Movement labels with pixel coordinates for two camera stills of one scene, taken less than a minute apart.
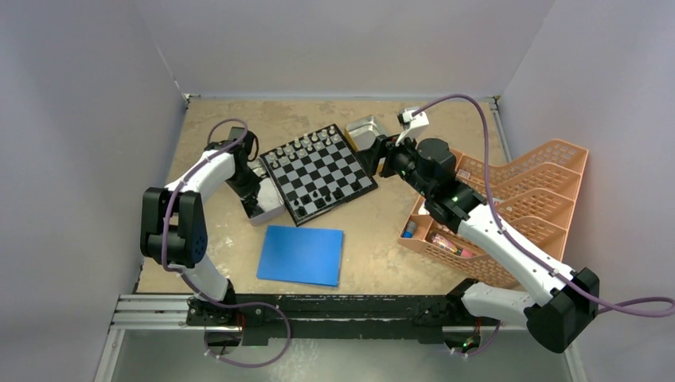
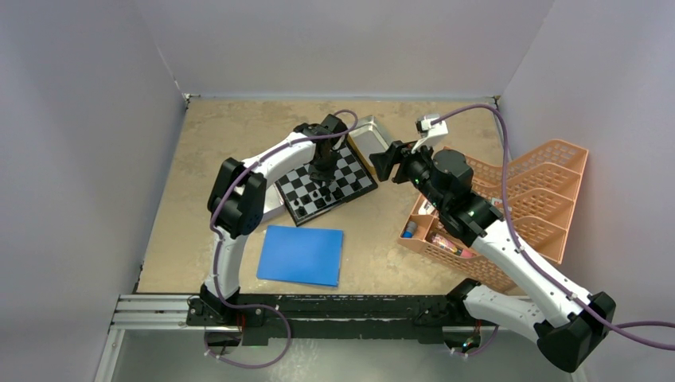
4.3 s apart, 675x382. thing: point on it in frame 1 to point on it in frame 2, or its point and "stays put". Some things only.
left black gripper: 250,190 to 326,177
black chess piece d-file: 338,193 stays put
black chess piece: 356,185 stays put
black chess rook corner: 302,211 stays put
